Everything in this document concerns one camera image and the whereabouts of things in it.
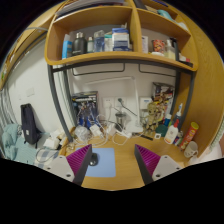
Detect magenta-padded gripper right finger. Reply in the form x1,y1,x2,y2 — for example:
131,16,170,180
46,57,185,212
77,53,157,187
134,143,183,185

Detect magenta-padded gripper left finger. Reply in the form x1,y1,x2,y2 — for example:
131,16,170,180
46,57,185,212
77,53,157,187
43,143,93,186

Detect black computer mouse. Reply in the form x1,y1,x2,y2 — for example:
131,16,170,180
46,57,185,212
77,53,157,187
88,152,100,167

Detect light blue mouse pad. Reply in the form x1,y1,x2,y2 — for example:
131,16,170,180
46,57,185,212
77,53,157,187
84,147,117,179

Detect white tissue box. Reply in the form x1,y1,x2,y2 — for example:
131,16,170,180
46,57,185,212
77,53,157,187
43,136,61,150

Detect white mug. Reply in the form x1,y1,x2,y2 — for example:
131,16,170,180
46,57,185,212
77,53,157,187
183,140,199,159

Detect white bottle with red cap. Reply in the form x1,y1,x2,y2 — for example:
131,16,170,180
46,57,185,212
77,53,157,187
163,118,180,145

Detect clear plastic dome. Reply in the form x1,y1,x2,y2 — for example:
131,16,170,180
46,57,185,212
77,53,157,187
73,125,92,143

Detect red and yellow snack can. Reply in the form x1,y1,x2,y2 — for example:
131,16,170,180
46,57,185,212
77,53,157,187
179,121,200,151

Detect white charger block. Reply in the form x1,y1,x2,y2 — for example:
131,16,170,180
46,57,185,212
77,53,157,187
89,124,105,139

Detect brown tree creature figure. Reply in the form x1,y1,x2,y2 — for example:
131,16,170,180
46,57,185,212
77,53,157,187
143,101,166,135

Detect white power strip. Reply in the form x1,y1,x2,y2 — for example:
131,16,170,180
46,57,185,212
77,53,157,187
113,126,133,139

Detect green plaid bedding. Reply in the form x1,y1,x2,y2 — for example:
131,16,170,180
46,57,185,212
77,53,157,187
0,123,60,168

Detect dark spray bottle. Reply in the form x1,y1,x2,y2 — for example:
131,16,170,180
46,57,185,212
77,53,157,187
171,102,184,129

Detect silver metal cup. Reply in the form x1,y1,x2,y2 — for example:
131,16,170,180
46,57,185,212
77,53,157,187
115,112,128,130

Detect blue robot model kit box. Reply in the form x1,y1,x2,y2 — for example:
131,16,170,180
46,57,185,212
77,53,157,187
71,90,100,129

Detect white desk lamp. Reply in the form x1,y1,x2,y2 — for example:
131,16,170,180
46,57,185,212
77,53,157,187
84,76,144,133

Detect colourful box behind figure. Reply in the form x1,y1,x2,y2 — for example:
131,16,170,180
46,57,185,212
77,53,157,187
151,82,176,118

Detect wooden shelf unit with items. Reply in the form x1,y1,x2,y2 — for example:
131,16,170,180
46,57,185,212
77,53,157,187
44,0,199,72

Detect tangled white cables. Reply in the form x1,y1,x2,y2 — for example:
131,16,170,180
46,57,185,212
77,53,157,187
68,114,131,148

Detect white wall socket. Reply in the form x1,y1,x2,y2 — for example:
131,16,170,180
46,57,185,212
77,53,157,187
102,97,116,109
114,96,128,109

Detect grey metal desk frame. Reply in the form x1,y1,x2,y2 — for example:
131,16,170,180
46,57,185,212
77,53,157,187
46,59,196,143

